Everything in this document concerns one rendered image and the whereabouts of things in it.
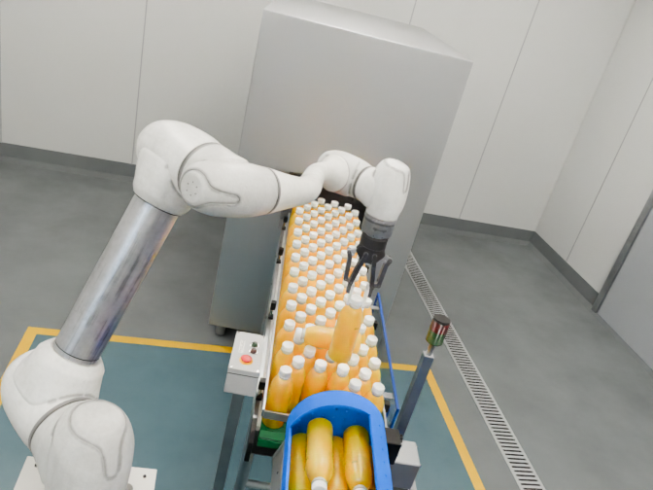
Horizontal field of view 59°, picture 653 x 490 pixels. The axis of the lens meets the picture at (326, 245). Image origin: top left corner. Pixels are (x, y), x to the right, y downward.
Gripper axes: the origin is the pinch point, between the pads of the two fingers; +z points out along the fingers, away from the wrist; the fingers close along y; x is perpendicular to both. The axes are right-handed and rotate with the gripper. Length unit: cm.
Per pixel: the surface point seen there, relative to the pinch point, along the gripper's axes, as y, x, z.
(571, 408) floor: 193, 162, 142
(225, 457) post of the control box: -28, 7, 80
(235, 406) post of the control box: -28, 6, 56
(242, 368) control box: -28.6, -1.4, 33.4
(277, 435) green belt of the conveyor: -13, -5, 54
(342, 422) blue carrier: 2.7, -19.2, 31.2
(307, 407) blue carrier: -8.8, -23.4, 24.7
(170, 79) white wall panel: -151, 387, 35
